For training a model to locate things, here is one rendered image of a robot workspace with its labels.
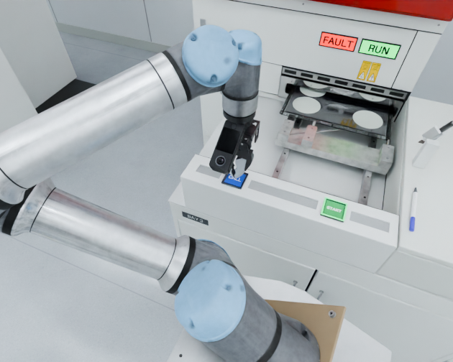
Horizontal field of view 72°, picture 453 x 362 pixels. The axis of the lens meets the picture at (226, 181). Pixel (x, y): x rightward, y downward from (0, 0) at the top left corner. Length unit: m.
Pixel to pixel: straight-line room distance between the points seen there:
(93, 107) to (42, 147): 0.08
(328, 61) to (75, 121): 0.96
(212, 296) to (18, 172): 0.31
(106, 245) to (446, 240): 0.73
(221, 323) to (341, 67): 0.97
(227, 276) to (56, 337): 1.39
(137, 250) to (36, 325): 1.33
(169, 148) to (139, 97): 1.92
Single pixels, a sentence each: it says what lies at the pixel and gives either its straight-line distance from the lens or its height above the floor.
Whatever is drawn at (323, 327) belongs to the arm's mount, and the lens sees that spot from 0.65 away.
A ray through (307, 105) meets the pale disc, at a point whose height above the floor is 0.90.
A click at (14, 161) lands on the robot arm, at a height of 1.32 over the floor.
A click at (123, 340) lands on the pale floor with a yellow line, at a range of 1.70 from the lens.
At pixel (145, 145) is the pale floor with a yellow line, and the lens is 2.39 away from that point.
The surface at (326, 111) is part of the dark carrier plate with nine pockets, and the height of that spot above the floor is 0.90.
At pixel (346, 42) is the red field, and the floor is 1.10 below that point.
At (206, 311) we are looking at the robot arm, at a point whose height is 1.12.
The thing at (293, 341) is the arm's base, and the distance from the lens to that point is 0.58.
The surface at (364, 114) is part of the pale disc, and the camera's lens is 1.23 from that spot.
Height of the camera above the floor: 1.59
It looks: 50 degrees down
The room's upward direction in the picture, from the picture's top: straight up
